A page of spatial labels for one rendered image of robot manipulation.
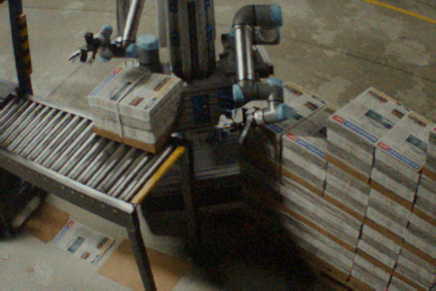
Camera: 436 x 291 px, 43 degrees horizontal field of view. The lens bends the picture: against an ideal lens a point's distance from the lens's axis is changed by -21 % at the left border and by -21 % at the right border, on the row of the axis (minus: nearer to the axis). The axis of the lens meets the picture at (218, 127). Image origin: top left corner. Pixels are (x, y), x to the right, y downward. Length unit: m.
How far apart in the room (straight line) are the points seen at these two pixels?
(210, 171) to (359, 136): 1.37
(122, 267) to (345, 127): 1.57
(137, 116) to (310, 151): 0.77
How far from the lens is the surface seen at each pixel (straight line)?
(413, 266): 2.85
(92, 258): 3.68
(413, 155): 2.61
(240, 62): 3.02
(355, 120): 2.77
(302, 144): 3.00
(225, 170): 3.83
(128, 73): 3.21
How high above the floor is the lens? 2.64
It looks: 35 degrees down
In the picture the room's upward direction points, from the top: 4 degrees counter-clockwise
